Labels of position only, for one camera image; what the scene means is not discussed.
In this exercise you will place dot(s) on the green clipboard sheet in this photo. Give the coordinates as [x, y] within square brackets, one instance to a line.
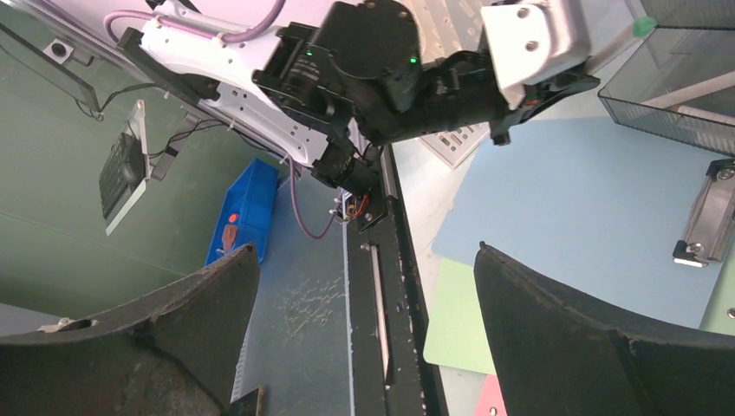
[459, 316]

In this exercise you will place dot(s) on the pink clipboard sheet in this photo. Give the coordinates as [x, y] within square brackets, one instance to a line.
[490, 401]

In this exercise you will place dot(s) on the metal clipboard clip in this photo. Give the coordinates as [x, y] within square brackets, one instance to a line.
[710, 226]

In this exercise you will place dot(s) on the white plastic file rack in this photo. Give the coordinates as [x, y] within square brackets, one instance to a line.
[446, 27]

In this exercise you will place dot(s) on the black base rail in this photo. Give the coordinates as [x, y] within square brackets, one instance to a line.
[387, 316]

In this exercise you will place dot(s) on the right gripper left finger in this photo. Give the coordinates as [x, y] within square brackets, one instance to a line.
[173, 351]

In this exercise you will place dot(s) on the light green cap marker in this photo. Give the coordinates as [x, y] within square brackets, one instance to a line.
[637, 30]

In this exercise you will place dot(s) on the blue plastic bin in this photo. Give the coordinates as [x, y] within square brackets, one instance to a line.
[246, 213]

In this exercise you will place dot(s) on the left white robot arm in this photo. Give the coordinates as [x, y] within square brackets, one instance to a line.
[362, 64]

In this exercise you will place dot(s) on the clear plastic drawer box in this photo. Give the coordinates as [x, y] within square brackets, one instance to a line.
[679, 83]

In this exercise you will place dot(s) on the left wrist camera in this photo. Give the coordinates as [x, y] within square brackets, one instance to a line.
[531, 41]

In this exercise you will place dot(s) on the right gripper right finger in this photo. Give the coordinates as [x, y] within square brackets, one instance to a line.
[560, 351]

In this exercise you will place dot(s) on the white black keyboard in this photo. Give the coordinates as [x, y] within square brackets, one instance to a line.
[125, 174]

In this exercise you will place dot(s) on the blue clipboard sheet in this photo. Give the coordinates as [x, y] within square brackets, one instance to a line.
[593, 205]

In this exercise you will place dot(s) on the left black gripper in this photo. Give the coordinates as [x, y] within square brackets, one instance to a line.
[462, 90]

